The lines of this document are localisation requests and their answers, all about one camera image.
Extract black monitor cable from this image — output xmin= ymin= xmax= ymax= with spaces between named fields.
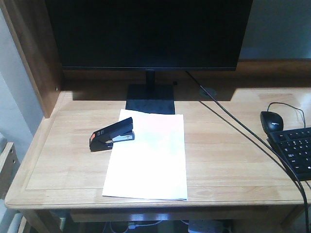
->
xmin=186 ymin=70 xmax=311 ymax=233

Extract black mouse cable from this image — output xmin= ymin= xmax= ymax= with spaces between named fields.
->
xmin=268 ymin=101 xmax=307 ymax=129

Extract white power strip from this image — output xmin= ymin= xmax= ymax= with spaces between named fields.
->
xmin=188 ymin=220 xmax=232 ymax=233

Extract white paper sheets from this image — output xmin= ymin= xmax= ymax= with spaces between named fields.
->
xmin=102 ymin=109 xmax=188 ymax=200

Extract black computer monitor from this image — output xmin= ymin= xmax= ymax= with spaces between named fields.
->
xmin=45 ymin=0 xmax=252 ymax=114

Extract black computer mouse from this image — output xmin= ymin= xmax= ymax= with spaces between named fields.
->
xmin=260 ymin=111 xmax=284 ymax=134

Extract white charger cable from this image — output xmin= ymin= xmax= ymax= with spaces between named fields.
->
xmin=102 ymin=219 xmax=162 ymax=233

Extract black stapler orange button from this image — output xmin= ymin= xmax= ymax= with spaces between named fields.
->
xmin=89 ymin=117 xmax=135 ymax=152

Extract wooden desk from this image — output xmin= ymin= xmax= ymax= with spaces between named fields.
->
xmin=0 ymin=0 xmax=311 ymax=233

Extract black computer keyboard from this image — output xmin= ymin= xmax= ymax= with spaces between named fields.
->
xmin=268 ymin=127 xmax=311 ymax=181

